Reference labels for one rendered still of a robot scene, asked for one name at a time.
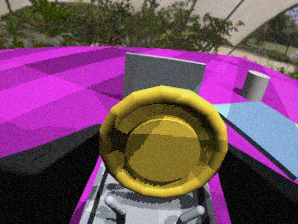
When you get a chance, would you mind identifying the yellow round plate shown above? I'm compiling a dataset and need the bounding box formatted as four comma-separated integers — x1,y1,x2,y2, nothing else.
98,85,227,198

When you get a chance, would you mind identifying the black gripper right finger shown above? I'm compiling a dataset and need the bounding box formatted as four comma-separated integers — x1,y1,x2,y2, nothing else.
218,144,298,224

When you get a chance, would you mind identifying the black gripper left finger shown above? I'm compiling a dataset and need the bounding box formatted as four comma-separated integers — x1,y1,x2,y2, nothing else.
0,124,102,224

